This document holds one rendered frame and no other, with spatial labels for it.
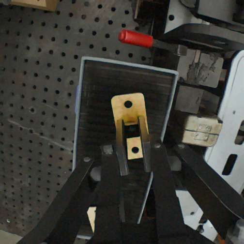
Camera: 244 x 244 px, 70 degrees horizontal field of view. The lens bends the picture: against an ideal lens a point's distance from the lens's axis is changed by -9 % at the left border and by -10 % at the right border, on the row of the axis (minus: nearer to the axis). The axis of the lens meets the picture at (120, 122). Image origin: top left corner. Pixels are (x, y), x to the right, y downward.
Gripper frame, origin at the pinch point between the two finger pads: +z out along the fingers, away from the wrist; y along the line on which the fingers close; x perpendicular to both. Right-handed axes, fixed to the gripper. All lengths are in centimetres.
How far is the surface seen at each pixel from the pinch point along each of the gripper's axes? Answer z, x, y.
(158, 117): 9.9, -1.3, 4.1
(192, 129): 17.9, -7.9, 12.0
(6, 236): 125, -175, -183
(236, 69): 26.0, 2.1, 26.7
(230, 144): 26.0, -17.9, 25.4
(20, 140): 56, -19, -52
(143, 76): 9.9, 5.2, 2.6
